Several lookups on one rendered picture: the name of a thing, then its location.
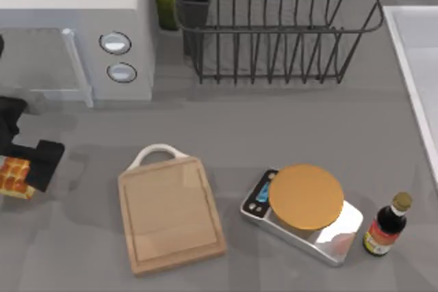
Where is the dark grey cutlery holder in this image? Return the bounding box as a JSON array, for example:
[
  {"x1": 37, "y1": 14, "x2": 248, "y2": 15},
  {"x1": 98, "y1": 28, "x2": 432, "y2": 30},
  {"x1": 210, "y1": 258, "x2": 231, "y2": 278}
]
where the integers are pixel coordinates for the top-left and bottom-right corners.
[{"x1": 175, "y1": 0, "x2": 213, "y2": 57}]

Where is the large round microwave knob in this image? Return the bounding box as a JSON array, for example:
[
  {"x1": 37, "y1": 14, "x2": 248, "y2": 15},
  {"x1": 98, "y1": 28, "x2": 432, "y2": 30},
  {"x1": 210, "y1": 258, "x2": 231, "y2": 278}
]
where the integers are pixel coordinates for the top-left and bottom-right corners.
[{"x1": 99, "y1": 31, "x2": 133, "y2": 55}]

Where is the golden brown bread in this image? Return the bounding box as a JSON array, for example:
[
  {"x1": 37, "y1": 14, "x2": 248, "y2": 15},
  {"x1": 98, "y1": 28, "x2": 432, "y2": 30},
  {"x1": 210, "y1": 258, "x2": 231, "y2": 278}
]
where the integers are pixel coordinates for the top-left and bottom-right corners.
[{"x1": 0, "y1": 156, "x2": 36, "y2": 201}]

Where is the dark sauce bottle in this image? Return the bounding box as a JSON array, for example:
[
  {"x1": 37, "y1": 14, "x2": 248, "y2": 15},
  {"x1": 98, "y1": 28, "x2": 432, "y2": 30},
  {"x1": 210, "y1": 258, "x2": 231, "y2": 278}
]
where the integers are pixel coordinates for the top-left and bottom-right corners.
[{"x1": 362, "y1": 191, "x2": 414, "y2": 257}]

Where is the silver kitchen scale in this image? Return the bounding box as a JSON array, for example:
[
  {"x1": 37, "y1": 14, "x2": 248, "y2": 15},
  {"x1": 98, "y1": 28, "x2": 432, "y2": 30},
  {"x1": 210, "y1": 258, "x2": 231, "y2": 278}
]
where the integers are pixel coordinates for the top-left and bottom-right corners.
[{"x1": 240, "y1": 168, "x2": 365, "y2": 268}]

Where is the pale microwave door handle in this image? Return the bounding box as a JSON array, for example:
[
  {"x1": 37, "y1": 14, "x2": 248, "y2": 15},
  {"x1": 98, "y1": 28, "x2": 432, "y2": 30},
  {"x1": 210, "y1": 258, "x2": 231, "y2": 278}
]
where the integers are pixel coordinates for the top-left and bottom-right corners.
[{"x1": 62, "y1": 28, "x2": 94, "y2": 108}]

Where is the orange round disc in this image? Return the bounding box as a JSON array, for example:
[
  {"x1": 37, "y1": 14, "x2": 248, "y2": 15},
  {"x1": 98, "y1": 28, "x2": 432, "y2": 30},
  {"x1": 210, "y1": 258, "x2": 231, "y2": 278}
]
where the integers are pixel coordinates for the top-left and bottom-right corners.
[{"x1": 268, "y1": 163, "x2": 345, "y2": 232}]

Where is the small round microwave knob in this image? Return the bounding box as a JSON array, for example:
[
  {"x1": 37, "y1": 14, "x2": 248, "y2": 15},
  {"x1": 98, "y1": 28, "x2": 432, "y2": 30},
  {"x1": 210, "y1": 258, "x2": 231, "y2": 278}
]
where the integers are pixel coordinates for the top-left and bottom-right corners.
[{"x1": 106, "y1": 62, "x2": 138, "y2": 84}]

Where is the wooden cutting board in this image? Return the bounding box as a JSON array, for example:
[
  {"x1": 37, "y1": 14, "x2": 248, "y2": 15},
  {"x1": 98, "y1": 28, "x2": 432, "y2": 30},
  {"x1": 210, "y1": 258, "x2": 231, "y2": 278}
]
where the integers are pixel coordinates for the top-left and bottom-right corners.
[{"x1": 117, "y1": 143, "x2": 228, "y2": 277}]

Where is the glass microwave door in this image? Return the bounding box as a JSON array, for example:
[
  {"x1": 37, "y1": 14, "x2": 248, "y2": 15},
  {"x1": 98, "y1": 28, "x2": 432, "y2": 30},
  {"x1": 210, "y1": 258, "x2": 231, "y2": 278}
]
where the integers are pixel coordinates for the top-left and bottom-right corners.
[{"x1": 0, "y1": 27, "x2": 86, "y2": 103}]

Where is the dark grey wire dish rack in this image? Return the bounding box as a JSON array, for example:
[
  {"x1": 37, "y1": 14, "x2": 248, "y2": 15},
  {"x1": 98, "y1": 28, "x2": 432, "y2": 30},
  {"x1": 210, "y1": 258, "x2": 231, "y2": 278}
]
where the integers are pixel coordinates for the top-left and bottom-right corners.
[{"x1": 175, "y1": 0, "x2": 385, "y2": 85}]

